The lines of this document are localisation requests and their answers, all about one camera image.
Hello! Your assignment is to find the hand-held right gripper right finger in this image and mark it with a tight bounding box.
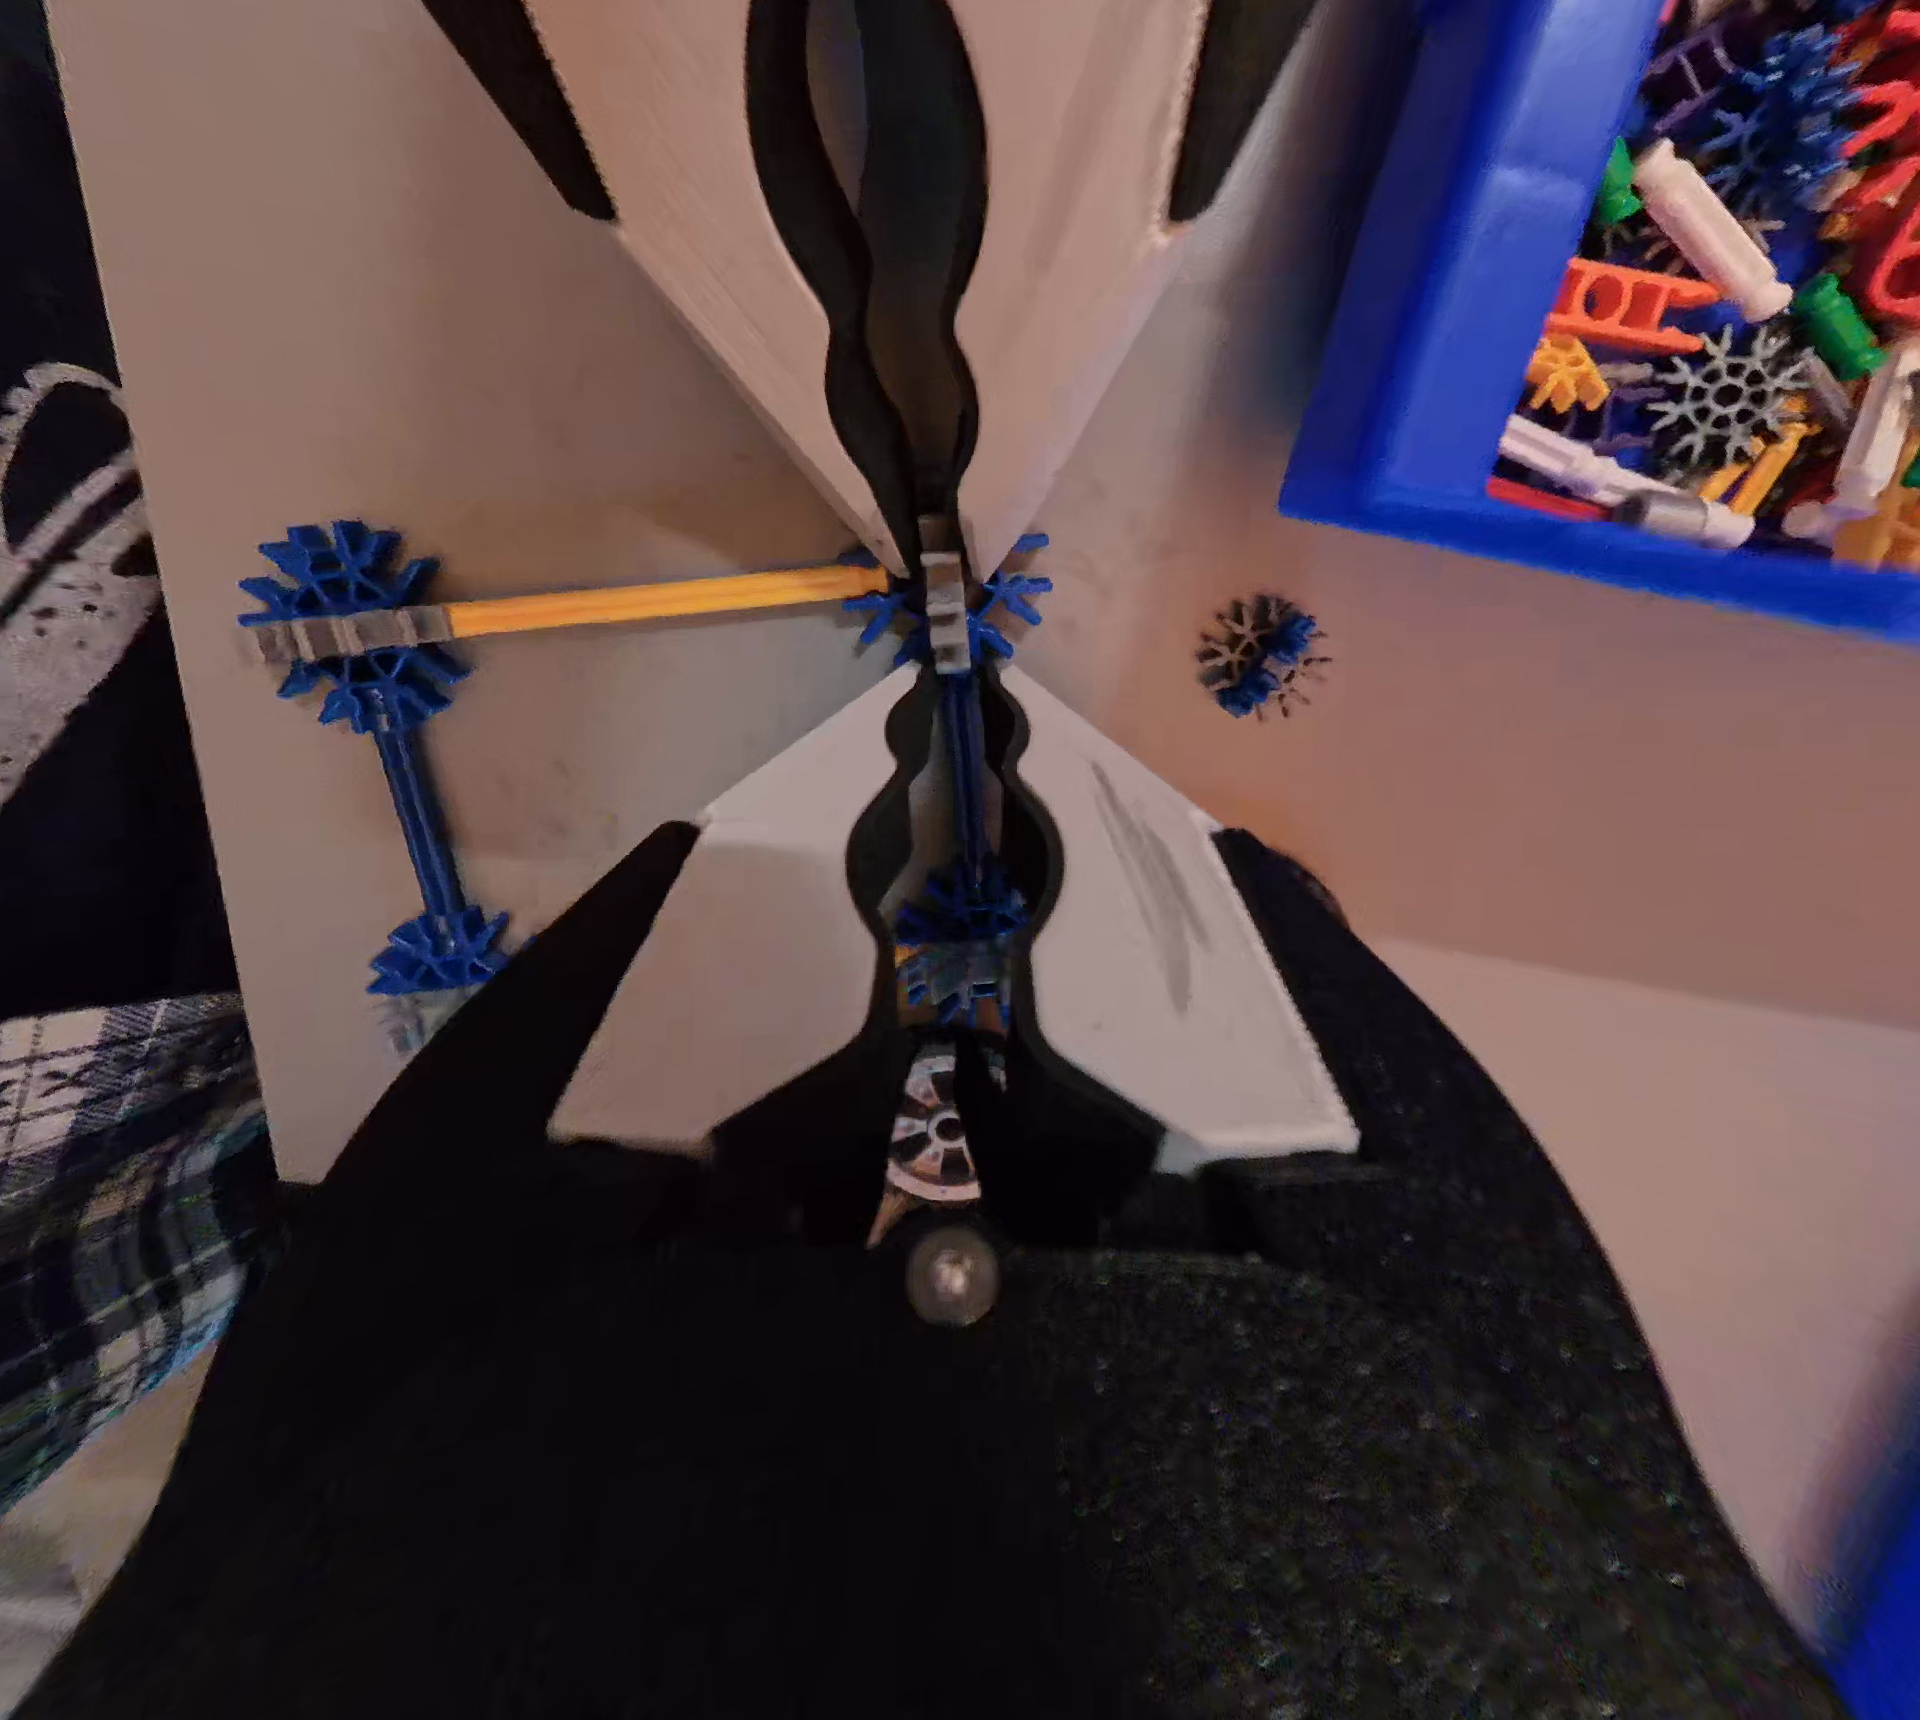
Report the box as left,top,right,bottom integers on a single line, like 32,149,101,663
975,667,1360,1231

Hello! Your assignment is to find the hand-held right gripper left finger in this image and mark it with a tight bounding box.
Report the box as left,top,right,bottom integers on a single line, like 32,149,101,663
546,667,940,1247

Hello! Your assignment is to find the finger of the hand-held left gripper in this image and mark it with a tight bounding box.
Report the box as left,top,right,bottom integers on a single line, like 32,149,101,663
896,0,1256,564
434,0,921,574

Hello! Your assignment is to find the blue and yellow rod frame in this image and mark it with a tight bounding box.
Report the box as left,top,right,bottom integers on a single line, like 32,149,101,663
241,521,1052,1055

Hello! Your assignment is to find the blue plastic parts bin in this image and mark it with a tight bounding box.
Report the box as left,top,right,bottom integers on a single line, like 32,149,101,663
1279,0,1920,643

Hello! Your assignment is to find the pile of colourful construction pieces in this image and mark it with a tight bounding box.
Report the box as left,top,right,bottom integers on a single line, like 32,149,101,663
1485,0,1920,574

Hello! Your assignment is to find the grey toy wheel black tyre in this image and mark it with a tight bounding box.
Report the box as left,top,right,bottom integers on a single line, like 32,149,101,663
882,1037,985,1212

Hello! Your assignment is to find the small blue grey connector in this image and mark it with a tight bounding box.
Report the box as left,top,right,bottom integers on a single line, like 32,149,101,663
1194,595,1330,721

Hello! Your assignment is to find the person's plaid flannel shirt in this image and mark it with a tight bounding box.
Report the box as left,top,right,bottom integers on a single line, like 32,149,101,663
0,992,289,1512

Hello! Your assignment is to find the person's black printed shirt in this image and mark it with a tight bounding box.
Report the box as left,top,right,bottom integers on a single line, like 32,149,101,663
0,0,289,1019

